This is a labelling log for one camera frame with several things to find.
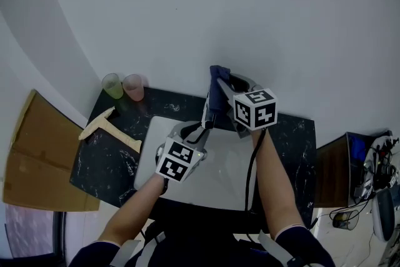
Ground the white rectangular sink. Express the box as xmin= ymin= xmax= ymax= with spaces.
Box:
xmin=133 ymin=115 xmax=258 ymax=212

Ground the pile of cables and devices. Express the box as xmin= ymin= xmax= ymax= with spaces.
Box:
xmin=352 ymin=131 xmax=400 ymax=201

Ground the pink translucent cup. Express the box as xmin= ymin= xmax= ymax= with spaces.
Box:
xmin=121 ymin=74 xmax=145 ymax=101

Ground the bright blue fabric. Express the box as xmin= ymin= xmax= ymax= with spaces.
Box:
xmin=349 ymin=136 xmax=366 ymax=162

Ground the person's right forearm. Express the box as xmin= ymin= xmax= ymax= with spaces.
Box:
xmin=251 ymin=128 xmax=306 ymax=240

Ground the white grey chair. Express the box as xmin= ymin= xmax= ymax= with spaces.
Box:
xmin=371 ymin=189 xmax=396 ymax=243

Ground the beige wooden T-shaped tool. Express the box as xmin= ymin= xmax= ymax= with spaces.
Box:
xmin=77 ymin=106 xmax=143 ymax=154

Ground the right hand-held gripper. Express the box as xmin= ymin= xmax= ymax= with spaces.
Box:
xmin=217 ymin=73 xmax=279 ymax=139

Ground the brown wooden cabinet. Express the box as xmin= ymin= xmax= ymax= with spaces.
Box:
xmin=314 ymin=131 xmax=381 ymax=209

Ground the green translucent cup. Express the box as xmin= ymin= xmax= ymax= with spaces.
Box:
xmin=101 ymin=73 xmax=125 ymax=100

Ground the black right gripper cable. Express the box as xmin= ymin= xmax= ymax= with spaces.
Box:
xmin=244 ymin=128 xmax=268 ymax=244

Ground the grey chest harness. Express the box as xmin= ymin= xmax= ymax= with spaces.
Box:
xmin=109 ymin=229 xmax=304 ymax=267

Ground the black marble vanity counter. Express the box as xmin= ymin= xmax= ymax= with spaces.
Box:
xmin=69 ymin=86 xmax=317 ymax=229

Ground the dark framed window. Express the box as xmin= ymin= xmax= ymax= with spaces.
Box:
xmin=4 ymin=203 xmax=66 ymax=260

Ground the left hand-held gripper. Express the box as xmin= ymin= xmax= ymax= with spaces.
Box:
xmin=155 ymin=121 xmax=209 ymax=184

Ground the person's dark shirt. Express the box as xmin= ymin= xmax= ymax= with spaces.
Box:
xmin=68 ymin=218 xmax=337 ymax=267

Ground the wire mesh wastebasket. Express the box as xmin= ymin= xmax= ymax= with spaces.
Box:
xmin=332 ymin=209 xmax=360 ymax=231

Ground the person's left forearm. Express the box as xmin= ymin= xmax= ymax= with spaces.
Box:
xmin=98 ymin=173 xmax=168 ymax=246

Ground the brown cardboard box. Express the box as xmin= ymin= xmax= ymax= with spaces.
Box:
xmin=2 ymin=89 xmax=101 ymax=213

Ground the dark blue cloth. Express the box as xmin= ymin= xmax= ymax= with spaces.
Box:
xmin=208 ymin=64 xmax=234 ymax=113

